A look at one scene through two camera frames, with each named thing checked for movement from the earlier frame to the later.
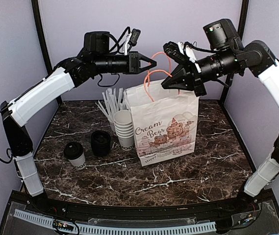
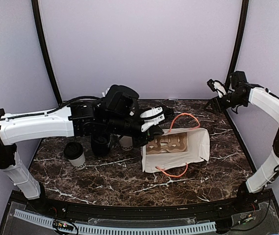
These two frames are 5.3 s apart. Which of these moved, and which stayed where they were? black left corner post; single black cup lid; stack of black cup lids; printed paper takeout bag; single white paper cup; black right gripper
Moved: black right gripper; printed paper takeout bag
Stayed: single black cup lid; single white paper cup; black left corner post; stack of black cup lids
